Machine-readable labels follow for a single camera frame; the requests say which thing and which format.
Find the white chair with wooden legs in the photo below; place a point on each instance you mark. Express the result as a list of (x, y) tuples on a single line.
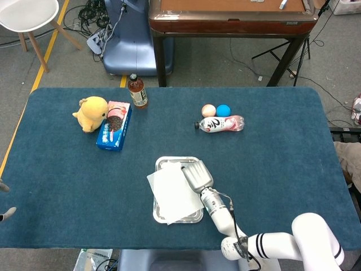
[(25, 14)]

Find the brown mahjong table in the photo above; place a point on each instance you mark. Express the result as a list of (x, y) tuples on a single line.
[(225, 26)]

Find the black metal frame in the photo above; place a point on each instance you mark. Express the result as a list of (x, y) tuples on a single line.
[(344, 135)]

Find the white paper sheet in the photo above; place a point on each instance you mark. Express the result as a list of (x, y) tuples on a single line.
[(172, 192)]

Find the amber tea bottle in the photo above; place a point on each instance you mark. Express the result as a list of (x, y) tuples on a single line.
[(138, 96)]

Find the pink white bundle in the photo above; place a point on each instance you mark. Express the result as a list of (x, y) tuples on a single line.
[(357, 110)]

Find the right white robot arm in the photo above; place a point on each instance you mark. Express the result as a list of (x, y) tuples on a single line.
[(220, 214)]

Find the silver metal tray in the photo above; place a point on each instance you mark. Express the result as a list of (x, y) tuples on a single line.
[(186, 219)]

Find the peach coloured ball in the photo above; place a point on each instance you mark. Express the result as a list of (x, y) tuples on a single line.
[(208, 110)]

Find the blue ball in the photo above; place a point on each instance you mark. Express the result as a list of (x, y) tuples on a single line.
[(223, 110)]

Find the white power strip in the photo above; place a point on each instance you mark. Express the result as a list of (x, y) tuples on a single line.
[(94, 42)]

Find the black tripod stand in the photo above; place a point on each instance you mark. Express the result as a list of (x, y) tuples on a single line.
[(301, 60)]

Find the clear plastic bag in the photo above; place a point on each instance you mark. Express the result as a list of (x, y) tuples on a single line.
[(90, 258)]

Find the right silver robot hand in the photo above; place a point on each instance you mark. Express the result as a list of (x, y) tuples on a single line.
[(198, 176)]

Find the grey-blue robot body base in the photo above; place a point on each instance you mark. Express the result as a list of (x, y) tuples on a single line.
[(169, 261)]

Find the blue Oreo cookie box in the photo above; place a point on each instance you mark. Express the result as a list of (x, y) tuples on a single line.
[(112, 135)]

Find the yellow plush toy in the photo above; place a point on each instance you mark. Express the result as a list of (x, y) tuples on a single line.
[(90, 113)]

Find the clear bottle with white label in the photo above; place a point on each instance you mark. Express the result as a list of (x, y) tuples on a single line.
[(220, 124)]

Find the blue table cover cloth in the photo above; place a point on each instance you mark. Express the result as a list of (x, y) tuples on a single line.
[(70, 197)]

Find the brown cloth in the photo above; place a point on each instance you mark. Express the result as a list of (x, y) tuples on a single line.
[(349, 161)]

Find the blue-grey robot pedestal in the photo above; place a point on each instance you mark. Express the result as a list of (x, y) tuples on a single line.
[(132, 50)]

